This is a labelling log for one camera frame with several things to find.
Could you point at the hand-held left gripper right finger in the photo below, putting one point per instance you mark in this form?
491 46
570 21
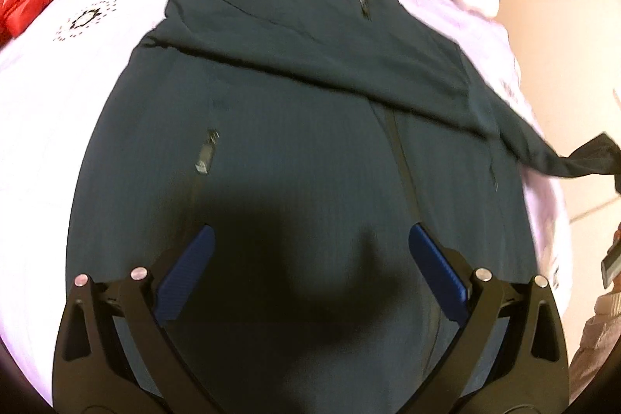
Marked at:
434 259

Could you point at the purple floral bedspread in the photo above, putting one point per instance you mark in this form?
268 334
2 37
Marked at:
48 103

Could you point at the dark teal zip jacket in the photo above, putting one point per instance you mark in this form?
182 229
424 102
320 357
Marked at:
291 128

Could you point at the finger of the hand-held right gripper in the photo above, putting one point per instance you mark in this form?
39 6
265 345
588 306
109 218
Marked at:
618 183

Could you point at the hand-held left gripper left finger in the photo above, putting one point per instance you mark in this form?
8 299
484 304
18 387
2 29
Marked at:
191 259

